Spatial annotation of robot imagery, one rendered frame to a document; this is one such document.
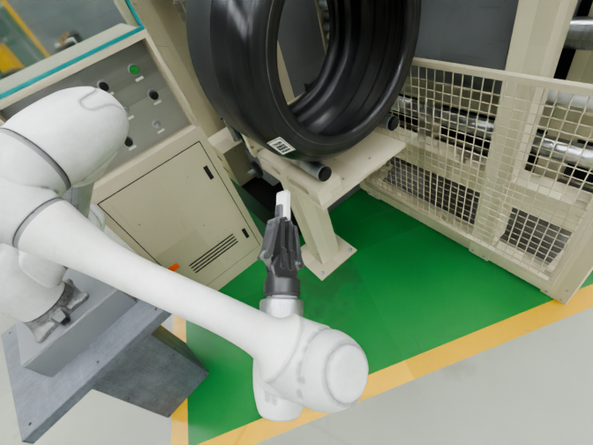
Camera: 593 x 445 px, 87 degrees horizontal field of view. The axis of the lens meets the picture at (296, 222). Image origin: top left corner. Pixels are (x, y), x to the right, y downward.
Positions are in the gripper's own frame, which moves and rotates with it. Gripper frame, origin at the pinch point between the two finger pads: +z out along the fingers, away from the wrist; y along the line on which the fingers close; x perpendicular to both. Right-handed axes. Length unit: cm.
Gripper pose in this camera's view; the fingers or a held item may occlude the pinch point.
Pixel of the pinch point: (282, 206)
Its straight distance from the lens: 71.3
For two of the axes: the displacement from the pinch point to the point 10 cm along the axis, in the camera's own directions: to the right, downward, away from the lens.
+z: 0.0, -9.4, 3.5
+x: 7.9, -2.1, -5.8
